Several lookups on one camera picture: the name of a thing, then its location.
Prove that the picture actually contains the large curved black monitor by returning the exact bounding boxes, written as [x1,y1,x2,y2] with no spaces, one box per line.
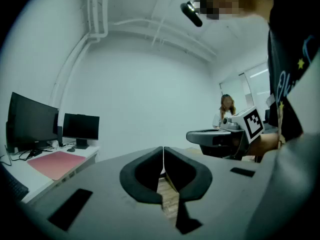
[6,91,60,153]

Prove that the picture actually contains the person's right forearm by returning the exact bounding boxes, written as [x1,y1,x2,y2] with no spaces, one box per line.
[249,131,282,157]

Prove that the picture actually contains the person's head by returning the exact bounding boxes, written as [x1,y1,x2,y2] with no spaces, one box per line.
[198,0,275,21]

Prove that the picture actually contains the white window blind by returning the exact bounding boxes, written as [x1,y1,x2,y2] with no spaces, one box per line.
[219,61,271,117]

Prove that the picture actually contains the black desk speaker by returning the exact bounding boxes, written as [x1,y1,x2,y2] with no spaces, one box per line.
[56,125,64,147]

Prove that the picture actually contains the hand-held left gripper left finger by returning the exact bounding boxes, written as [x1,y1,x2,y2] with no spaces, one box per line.
[119,146,165,205]

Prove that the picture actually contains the person's black printed t-shirt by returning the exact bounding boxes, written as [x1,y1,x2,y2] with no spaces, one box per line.
[264,0,320,143]

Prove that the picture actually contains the small flat black monitor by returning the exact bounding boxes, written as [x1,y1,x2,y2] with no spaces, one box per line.
[61,112,100,150]

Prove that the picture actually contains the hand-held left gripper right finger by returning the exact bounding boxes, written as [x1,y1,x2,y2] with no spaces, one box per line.
[163,146,213,235]

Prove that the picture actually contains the white wall pipes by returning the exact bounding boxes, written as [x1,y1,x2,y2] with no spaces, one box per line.
[51,0,109,110]

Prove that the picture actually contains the black cable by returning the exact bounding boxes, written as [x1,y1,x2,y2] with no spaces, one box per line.
[12,143,61,161]

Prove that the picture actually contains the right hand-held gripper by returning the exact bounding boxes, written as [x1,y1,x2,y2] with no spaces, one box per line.
[186,105,265,161]

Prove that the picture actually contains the black keyboard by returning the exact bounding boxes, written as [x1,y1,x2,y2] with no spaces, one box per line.
[0,163,30,203]

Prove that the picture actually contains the white ceiling conduit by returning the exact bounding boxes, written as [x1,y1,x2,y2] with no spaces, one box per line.
[113,17,218,57]

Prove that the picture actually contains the black and red bag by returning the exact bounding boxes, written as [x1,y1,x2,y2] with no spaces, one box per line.
[26,150,87,181]

